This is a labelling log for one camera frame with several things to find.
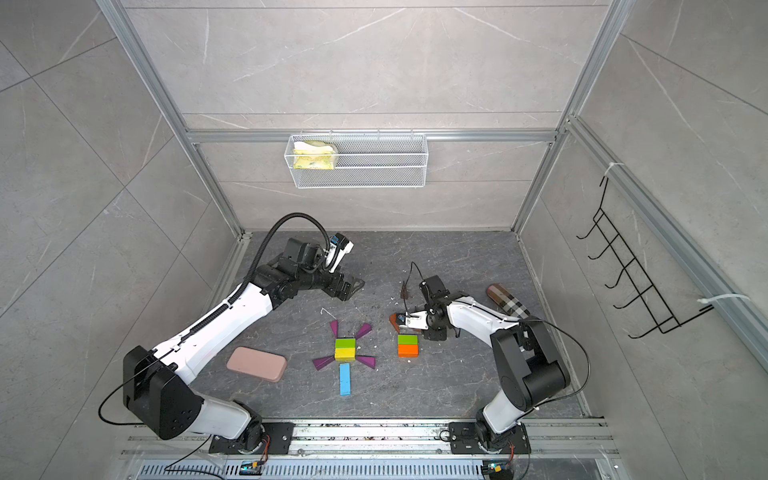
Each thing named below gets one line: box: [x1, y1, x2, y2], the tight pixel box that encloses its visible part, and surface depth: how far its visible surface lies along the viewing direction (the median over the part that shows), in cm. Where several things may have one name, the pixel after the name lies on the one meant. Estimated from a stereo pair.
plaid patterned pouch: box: [486, 283, 531, 320], surface depth 100 cm
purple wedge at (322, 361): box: [312, 355, 335, 371], surface depth 87 cm
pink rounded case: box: [226, 346, 288, 383], surface depth 85 cm
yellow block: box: [335, 348, 356, 362], surface depth 87 cm
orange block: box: [398, 344, 419, 358], surface depth 88 cm
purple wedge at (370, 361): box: [356, 355, 377, 369], surface depth 87 cm
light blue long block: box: [339, 363, 351, 396], surface depth 83 cm
